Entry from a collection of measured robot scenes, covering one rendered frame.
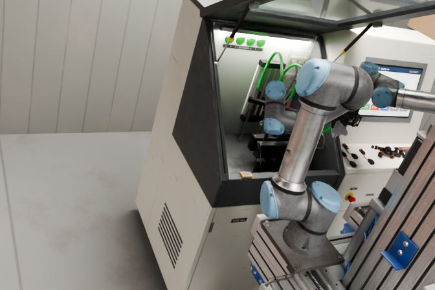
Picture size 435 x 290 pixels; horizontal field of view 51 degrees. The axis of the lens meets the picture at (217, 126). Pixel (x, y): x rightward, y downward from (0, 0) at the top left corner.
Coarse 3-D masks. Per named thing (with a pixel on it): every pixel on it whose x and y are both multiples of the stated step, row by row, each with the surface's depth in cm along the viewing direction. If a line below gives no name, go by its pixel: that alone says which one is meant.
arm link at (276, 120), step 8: (272, 104) 170; (280, 104) 170; (272, 112) 169; (280, 112) 169; (288, 112) 171; (264, 120) 171; (272, 120) 168; (280, 120) 168; (288, 120) 169; (264, 128) 171; (272, 128) 167; (280, 128) 168; (288, 128) 171
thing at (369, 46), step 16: (336, 32) 235; (352, 32) 227; (368, 32) 236; (384, 32) 246; (400, 32) 257; (416, 32) 269; (336, 48) 235; (352, 48) 229; (368, 48) 234; (384, 48) 239; (400, 48) 244; (416, 48) 249; (432, 48) 254; (352, 64) 233; (432, 64) 259; (432, 80) 263; (416, 112) 267; (352, 128) 248; (368, 128) 254; (384, 128) 259; (400, 128) 265; (416, 128) 271; (352, 176) 231; (368, 176) 237; (384, 176) 242; (352, 192) 239; (368, 192) 245; (336, 224) 250
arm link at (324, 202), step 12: (312, 192) 149; (324, 192) 150; (336, 192) 153; (312, 204) 147; (324, 204) 147; (336, 204) 148; (312, 216) 148; (324, 216) 149; (312, 228) 152; (324, 228) 152
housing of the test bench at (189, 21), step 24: (192, 0) 225; (216, 0) 229; (192, 24) 224; (192, 48) 224; (168, 72) 252; (168, 96) 251; (168, 120) 251; (168, 144) 250; (144, 168) 285; (144, 192) 285; (144, 216) 284
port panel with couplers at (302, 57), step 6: (294, 54) 243; (300, 54) 244; (306, 54) 246; (288, 60) 243; (294, 60) 245; (300, 60) 247; (306, 60) 248; (288, 66) 245; (288, 72) 248; (294, 72) 250; (288, 78) 246; (288, 84) 253; (294, 84) 254
